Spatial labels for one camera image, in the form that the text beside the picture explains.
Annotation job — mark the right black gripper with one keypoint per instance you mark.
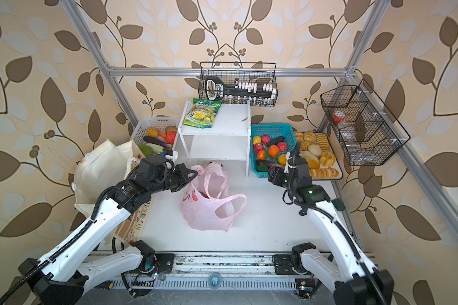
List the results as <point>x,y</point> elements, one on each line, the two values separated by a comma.
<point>281,173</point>

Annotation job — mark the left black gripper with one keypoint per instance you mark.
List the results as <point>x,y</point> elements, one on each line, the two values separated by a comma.
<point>180,170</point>

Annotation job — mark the red apple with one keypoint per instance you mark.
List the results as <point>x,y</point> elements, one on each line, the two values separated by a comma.
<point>283,147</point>
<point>258,147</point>
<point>265,139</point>

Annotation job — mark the orange fruit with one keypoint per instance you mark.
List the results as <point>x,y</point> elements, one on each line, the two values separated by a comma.
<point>273,151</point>

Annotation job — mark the pink plastic grocery bag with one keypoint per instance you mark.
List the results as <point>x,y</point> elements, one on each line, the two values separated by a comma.
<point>207,204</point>

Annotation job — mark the cream canvas tote bag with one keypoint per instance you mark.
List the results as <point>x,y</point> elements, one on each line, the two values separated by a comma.
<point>105,166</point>

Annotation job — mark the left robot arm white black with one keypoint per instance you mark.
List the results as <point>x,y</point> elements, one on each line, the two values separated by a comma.
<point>61,276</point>

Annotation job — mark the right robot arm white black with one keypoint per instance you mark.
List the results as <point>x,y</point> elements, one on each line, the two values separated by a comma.
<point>336,240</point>

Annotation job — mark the small orange persimmon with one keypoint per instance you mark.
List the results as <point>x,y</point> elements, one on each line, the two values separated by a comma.
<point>262,155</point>

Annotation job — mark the red tomato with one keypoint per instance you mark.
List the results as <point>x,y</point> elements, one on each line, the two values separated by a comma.
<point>170,137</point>

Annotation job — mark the white bread tray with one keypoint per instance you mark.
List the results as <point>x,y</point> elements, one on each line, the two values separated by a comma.
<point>315,148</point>

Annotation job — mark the teal plastic fruit basket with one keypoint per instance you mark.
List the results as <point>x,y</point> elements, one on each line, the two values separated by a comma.
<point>260,167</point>

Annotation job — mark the white plastic vegetable basket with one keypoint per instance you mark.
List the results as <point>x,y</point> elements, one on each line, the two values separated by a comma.
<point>160,133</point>

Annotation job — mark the green tape dispenser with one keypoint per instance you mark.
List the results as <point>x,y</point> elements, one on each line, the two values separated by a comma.
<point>339,205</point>

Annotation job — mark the white two-tier shelf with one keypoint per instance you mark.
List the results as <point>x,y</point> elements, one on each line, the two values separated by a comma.
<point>229,138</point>

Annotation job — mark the purple eggplant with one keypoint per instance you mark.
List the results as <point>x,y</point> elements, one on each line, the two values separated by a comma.
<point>155,141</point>

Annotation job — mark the yellow lemon pear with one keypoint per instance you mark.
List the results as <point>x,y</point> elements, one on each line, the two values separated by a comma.
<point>256,140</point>

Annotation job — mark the brown potato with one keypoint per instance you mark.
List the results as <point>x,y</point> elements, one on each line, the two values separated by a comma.
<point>152,132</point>

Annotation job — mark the yellow green snack bag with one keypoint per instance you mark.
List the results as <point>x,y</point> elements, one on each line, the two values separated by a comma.
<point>202,113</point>

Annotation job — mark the plastic bottle red cap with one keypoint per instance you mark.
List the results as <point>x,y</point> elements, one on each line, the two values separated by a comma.
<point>346,131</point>

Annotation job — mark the black wire basket right wall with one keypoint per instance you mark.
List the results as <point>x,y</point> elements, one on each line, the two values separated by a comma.
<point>376,120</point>

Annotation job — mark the black wire basket wall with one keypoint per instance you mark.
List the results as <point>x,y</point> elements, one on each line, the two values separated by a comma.
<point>251,83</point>
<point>376,120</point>

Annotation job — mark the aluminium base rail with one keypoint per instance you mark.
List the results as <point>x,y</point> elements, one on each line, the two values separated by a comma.
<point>219,271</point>

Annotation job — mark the black wire basket back wall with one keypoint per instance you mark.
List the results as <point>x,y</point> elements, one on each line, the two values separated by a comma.
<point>251,83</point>

